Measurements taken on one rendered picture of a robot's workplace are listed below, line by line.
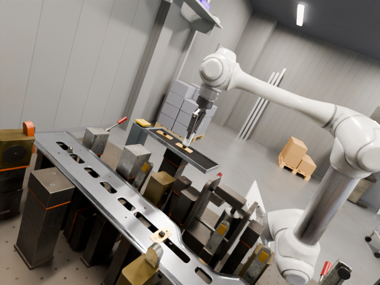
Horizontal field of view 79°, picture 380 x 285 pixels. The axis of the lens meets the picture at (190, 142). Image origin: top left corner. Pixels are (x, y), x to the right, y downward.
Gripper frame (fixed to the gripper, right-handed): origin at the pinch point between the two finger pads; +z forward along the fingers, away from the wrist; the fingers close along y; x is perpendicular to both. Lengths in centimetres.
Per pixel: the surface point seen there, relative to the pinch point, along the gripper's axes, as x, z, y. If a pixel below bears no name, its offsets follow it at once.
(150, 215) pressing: -8.7, 21.3, -32.8
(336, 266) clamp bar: -63, 1, -30
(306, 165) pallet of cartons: -160, 88, 552
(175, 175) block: -3.0, 17.1, -5.0
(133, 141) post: 25.7, 16.0, -0.4
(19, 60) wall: 201, 34, 56
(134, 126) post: 28.4, 8.6, 0.1
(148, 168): 4.0, 12.6, -20.8
